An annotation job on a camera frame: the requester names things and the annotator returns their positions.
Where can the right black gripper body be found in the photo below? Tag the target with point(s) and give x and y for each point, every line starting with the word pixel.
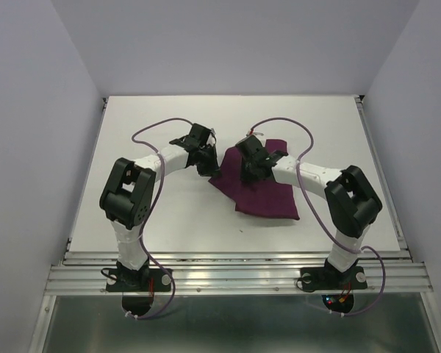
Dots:
pixel 246 170

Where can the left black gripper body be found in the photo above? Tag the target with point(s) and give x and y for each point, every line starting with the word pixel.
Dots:
pixel 206 163

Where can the purple surgical cloth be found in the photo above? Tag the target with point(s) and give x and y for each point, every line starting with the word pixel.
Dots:
pixel 264 199

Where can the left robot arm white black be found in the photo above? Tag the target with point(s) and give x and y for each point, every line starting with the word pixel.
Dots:
pixel 128 199

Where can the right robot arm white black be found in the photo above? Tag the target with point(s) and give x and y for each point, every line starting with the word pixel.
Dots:
pixel 352 202

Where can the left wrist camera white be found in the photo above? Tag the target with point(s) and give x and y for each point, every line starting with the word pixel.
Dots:
pixel 212 133

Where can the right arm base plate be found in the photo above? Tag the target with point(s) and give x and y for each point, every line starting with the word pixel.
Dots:
pixel 312 279

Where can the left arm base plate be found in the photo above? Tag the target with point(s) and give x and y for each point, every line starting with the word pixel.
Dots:
pixel 149 280

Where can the aluminium front rail frame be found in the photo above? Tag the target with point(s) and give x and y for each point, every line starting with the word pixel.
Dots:
pixel 237 273

